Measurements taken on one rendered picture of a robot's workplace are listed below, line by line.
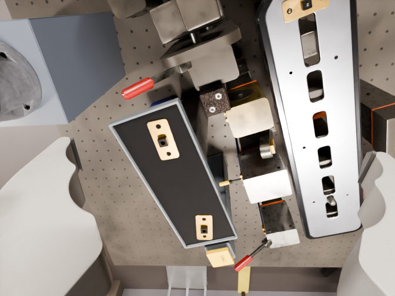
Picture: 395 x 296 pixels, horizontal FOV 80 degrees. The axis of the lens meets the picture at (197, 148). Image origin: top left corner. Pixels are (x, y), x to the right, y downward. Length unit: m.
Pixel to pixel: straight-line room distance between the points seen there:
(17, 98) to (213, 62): 0.36
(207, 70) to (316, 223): 0.62
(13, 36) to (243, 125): 0.46
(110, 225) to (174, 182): 0.95
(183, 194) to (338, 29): 0.46
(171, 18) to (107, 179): 0.92
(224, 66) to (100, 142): 0.73
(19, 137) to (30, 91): 1.77
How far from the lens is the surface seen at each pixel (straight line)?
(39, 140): 2.23
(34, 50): 0.55
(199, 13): 0.36
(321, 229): 0.91
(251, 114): 0.51
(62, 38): 0.62
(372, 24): 0.98
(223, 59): 0.47
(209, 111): 0.48
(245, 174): 0.58
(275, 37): 0.56
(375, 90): 0.85
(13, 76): 0.54
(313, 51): 0.61
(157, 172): 0.50
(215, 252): 0.68
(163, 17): 0.39
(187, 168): 0.48
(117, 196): 1.25
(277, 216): 0.83
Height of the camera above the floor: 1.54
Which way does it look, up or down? 59 degrees down
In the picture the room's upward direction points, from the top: 174 degrees counter-clockwise
